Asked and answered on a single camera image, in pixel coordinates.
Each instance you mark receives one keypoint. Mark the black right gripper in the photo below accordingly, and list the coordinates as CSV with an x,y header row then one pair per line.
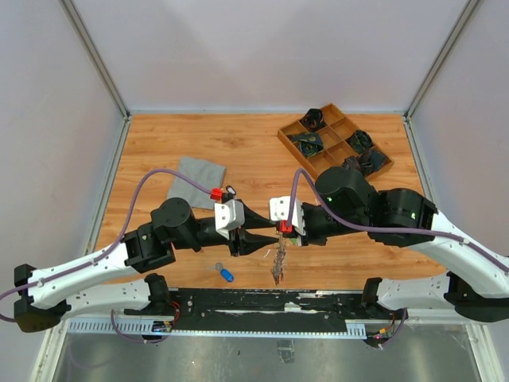
x,y
306,239

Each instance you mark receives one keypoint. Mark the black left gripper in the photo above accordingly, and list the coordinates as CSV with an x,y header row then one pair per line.
x,y
244,242

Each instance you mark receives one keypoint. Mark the metal key ring disc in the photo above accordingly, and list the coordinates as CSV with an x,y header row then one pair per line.
x,y
281,247

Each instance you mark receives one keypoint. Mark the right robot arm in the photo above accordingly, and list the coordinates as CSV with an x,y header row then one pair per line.
x,y
341,202

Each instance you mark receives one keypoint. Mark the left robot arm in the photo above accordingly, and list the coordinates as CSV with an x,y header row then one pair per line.
x,y
122,276

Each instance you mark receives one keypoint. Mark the black key tag with key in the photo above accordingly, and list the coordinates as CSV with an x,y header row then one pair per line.
x,y
229,193

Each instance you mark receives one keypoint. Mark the blue key tag with key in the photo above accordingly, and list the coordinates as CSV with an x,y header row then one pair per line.
x,y
224,273

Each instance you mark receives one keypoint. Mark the grey folded cloth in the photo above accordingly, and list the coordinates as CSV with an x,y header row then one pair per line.
x,y
202,172

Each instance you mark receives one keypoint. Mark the dark green patterned tie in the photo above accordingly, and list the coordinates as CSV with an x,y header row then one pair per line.
x,y
308,143

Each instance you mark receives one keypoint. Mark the wooden compartment tray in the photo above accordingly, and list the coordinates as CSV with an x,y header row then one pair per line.
x,y
337,130

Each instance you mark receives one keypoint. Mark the dark green floral tie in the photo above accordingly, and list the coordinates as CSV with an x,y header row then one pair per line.
x,y
360,141

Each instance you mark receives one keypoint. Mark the black orange rolled tie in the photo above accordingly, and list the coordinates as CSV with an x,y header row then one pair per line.
x,y
313,120

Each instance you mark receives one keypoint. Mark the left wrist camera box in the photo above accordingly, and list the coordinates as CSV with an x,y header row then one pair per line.
x,y
228,217

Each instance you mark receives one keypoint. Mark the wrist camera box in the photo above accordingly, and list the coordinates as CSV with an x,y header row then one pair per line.
x,y
279,213
228,217

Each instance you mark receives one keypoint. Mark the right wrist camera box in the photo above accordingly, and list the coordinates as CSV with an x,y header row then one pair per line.
x,y
279,213

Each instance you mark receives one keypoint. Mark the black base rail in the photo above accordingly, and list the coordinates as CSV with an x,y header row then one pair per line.
x,y
247,313

